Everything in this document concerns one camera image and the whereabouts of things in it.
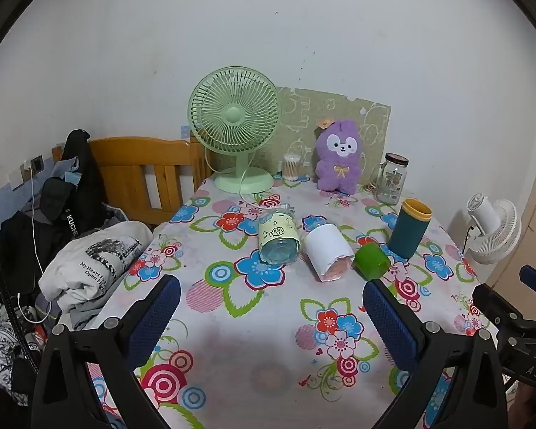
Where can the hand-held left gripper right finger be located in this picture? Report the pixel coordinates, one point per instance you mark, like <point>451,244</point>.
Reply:
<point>389,321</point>

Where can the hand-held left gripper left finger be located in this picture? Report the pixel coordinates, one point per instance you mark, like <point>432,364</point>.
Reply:
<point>156,317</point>

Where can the green cup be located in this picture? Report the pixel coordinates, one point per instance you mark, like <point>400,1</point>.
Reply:
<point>370,261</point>

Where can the teal cup with yellow rim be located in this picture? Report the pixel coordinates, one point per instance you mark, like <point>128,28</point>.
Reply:
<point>406,237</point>

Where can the blue glass cup yellow label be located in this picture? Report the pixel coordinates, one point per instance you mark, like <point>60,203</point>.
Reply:
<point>277,234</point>

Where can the white clip fan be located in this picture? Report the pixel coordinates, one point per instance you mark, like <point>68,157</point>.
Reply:
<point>496,228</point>

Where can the white printed shirt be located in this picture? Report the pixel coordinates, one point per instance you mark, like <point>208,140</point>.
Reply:
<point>94,254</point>

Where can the white labelled lying bottle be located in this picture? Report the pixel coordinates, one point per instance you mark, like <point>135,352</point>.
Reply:
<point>326,245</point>

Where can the floral tablecloth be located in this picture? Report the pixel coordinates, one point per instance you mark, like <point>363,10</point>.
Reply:
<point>259,313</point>

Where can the glass jar with dark lid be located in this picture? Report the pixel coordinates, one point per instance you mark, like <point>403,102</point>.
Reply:
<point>391,183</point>

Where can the wooden headboard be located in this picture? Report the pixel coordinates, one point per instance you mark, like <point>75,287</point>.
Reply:
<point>125,165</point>

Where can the black bag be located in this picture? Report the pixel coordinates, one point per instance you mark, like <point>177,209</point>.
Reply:
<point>85,174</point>

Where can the pile of dark clothes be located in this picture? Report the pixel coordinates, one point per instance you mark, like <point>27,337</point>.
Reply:
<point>13,241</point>

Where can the purple plush toy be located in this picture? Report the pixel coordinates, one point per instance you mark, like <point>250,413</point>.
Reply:
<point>339,165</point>

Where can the cotton swab container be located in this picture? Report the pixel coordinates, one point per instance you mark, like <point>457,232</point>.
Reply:
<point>291,167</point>

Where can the green desk fan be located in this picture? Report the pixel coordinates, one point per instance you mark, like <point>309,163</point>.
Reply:
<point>234,116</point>

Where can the beige patterned board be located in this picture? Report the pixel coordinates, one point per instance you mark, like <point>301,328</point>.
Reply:
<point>308,107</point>

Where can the wall socket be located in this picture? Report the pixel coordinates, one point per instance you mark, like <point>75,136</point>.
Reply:
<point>36,164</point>

